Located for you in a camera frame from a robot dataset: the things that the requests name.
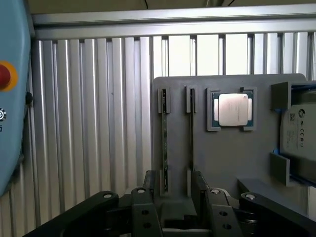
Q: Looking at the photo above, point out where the grey parts rack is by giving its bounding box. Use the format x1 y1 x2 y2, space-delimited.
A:
152 73 316 232

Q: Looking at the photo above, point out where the aluminium frame rail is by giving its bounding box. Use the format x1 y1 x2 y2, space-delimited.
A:
31 9 316 40

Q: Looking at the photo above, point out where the blue disk tray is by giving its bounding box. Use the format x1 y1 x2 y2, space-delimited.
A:
272 81 316 186

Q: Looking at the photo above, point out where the blue teach pendant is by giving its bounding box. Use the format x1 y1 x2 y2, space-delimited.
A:
0 0 37 198

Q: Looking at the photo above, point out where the green RAM stick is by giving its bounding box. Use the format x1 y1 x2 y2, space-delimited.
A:
160 88 169 194

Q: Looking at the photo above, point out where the red emergency stop button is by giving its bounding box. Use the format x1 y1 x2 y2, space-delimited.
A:
0 61 19 93

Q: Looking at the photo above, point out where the silver CPU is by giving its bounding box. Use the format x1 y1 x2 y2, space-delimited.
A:
212 93 253 128

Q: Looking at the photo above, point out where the silver hard disk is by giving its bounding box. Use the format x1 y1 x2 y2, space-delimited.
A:
279 88 316 179

